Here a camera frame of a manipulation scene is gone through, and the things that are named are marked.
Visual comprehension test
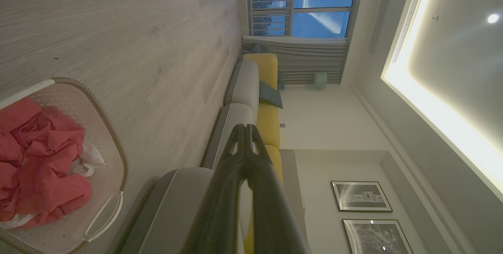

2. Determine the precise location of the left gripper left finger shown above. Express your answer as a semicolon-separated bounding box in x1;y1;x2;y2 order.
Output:
184;124;248;254

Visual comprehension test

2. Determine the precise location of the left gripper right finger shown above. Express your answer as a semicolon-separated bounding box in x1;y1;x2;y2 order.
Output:
246;124;312;254

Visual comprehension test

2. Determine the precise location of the red jersey with white trim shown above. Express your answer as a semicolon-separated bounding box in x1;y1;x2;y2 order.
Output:
0;98;105;180

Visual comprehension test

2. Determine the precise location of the grey chaise sofa section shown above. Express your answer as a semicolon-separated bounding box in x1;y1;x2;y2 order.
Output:
117;167;254;254

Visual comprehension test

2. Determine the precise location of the wide yellow-backed sofa section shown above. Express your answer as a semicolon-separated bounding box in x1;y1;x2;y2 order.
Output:
200;103;284;186

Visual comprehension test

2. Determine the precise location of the narrow yellow-backed sofa section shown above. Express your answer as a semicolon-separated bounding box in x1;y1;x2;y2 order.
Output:
223;53;281;149

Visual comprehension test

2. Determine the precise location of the teal throw cushion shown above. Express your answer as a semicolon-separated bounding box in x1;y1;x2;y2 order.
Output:
259;81;284;109

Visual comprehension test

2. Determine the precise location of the beige perforated laundry basket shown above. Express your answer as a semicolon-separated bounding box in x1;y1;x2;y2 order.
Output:
0;77;129;254

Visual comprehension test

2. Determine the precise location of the mint green floor lamp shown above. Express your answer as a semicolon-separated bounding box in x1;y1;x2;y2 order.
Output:
305;72;328;90

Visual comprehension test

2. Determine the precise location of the grey pleated curtain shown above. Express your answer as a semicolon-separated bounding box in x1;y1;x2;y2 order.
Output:
241;35;350;85

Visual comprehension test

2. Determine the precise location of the beige upholstered wall panel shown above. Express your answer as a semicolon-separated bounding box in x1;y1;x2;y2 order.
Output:
279;150;309;254

